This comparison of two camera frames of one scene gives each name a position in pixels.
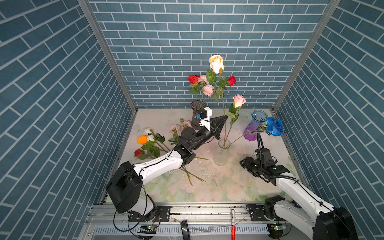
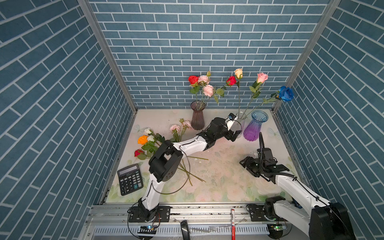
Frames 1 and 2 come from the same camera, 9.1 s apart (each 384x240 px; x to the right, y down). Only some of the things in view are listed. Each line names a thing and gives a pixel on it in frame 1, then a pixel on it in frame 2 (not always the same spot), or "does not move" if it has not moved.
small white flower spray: [154, 137] does not move
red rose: [231, 81] does not move
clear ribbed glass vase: [221, 154] → [242, 122]
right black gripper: [246, 162] does not move
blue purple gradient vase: [250, 131] does not move
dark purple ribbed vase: [196, 105] does not move
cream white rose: [217, 63] → [239, 75]
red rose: [193, 80] does not move
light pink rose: [238, 100] → [255, 88]
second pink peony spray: [176, 128] does not move
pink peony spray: [207, 90] does not move
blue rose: [272, 126] → [284, 93]
